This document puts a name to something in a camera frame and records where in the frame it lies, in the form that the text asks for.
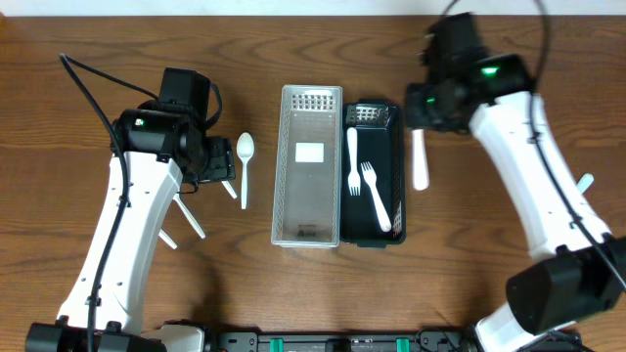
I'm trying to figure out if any white plastic spoon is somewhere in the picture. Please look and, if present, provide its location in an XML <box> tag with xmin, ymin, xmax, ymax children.
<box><xmin>158</xmin><ymin>230</ymin><xmax>177</xmax><ymax>249</ymax></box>
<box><xmin>237</xmin><ymin>132</ymin><xmax>255</xmax><ymax>209</ymax></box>
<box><xmin>173</xmin><ymin>194</ymin><xmax>206</xmax><ymax>239</ymax></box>
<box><xmin>222</xmin><ymin>181</ymin><xmax>238</xmax><ymax>198</ymax></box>

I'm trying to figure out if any pink plastic spoon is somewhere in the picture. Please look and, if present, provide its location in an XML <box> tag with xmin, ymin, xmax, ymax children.
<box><xmin>412</xmin><ymin>129</ymin><xmax>429</xmax><ymax>191</ymax></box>

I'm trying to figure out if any white plastic fork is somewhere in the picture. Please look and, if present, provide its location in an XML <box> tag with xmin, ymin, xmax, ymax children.
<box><xmin>361</xmin><ymin>161</ymin><xmax>392</xmax><ymax>233</ymax></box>

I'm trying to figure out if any mint green plastic fork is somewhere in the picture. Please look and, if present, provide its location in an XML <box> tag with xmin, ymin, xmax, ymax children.
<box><xmin>576</xmin><ymin>173</ymin><xmax>595</xmax><ymax>195</ymax></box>

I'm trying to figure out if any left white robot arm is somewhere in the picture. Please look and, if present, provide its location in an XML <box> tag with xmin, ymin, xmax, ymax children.
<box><xmin>24</xmin><ymin>110</ymin><xmax>235</xmax><ymax>351</ymax></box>

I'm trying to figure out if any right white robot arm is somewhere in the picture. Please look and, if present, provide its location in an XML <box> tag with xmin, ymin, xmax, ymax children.
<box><xmin>405</xmin><ymin>53</ymin><xmax>625</xmax><ymax>351</ymax></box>

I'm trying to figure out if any clear plastic mesh basket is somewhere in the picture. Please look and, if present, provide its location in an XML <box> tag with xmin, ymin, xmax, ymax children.
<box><xmin>271</xmin><ymin>84</ymin><xmax>342</xmax><ymax>248</ymax></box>

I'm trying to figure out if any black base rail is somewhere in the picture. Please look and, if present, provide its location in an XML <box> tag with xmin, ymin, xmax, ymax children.
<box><xmin>201</xmin><ymin>326</ymin><xmax>481</xmax><ymax>352</ymax></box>

